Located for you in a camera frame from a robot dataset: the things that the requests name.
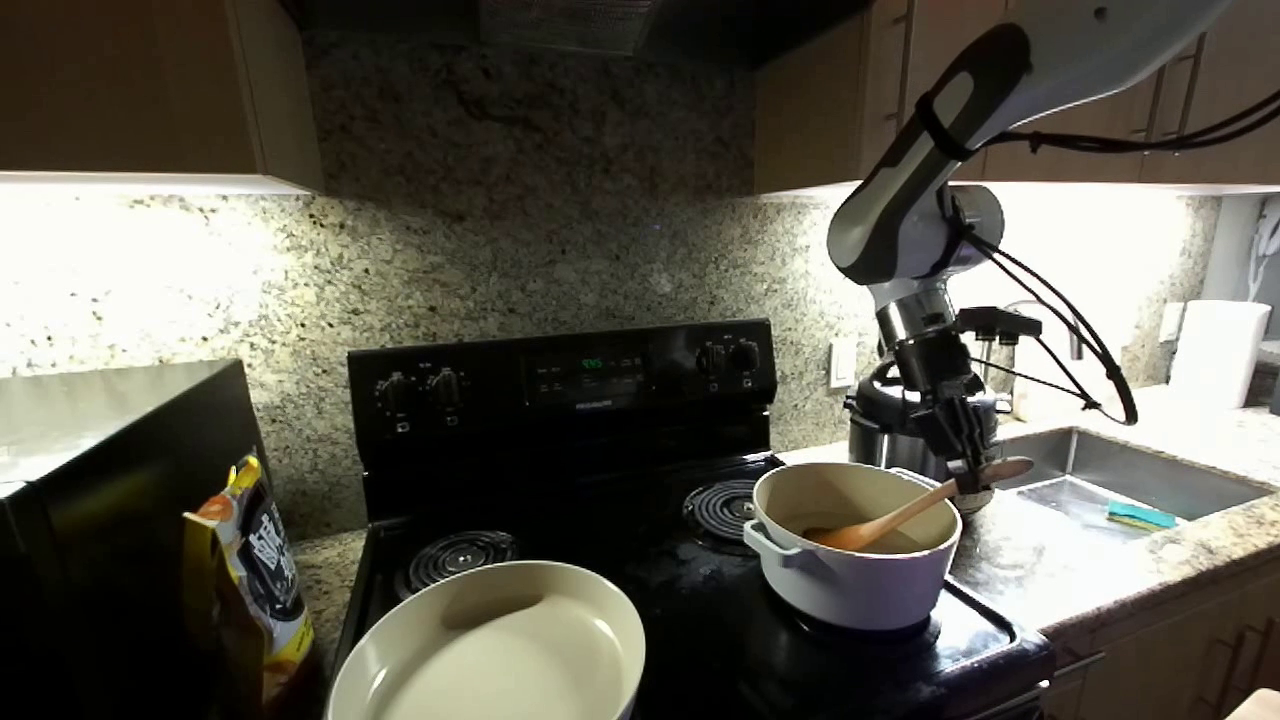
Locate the black electric stove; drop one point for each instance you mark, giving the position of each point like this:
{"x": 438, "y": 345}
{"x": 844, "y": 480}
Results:
{"x": 560, "y": 387}

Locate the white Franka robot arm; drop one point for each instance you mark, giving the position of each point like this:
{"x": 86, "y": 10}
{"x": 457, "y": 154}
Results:
{"x": 933, "y": 161}

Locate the wooden spoon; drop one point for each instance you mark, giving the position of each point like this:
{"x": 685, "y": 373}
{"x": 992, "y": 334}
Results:
{"x": 882, "y": 525}

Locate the white round shallow pan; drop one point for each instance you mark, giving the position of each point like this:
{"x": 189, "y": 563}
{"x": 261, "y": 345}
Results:
{"x": 504, "y": 665}

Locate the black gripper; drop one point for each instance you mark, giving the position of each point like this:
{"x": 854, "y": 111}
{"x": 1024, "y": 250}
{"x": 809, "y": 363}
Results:
{"x": 945, "y": 393}

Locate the white paper towel roll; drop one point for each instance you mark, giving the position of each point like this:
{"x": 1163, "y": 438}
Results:
{"x": 1220, "y": 353}

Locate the black microwave oven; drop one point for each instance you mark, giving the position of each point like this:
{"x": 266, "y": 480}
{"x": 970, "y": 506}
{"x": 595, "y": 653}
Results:
{"x": 104, "y": 563}

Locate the wooden wall cabinet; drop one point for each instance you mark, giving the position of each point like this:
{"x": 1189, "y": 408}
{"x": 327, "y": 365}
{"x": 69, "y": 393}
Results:
{"x": 812, "y": 106}
{"x": 135, "y": 81}

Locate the steel kitchen sink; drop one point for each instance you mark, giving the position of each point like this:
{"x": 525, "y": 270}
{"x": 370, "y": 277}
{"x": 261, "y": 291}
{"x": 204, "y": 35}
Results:
{"x": 1146, "y": 472}

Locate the yellow black snack bag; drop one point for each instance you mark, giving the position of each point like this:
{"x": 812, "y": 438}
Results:
{"x": 261, "y": 572}

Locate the wooden base cabinet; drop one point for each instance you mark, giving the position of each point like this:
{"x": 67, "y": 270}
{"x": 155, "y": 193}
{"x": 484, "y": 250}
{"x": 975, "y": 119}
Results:
{"x": 1174, "y": 653}

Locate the white wall outlet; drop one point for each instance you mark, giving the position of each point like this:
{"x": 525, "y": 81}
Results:
{"x": 842, "y": 365}

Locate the dark range hood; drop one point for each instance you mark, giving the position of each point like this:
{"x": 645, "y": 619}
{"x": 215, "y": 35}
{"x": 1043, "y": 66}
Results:
{"x": 567, "y": 26}

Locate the teal sponge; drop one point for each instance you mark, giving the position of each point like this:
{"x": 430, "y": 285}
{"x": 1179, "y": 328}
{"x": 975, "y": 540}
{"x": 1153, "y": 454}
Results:
{"x": 1146, "y": 518}

